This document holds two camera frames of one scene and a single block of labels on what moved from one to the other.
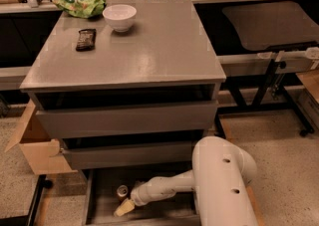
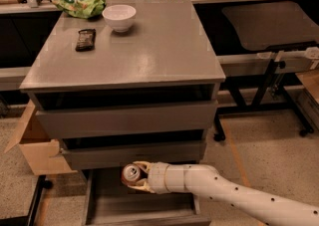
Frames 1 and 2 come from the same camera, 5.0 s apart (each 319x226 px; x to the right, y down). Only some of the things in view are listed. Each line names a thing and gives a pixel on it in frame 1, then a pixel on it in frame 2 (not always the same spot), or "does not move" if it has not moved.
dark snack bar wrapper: x=86 y=40 does not move
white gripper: x=142 y=194 → x=158 y=177
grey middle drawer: x=158 y=154 does not move
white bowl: x=120 y=17 does not move
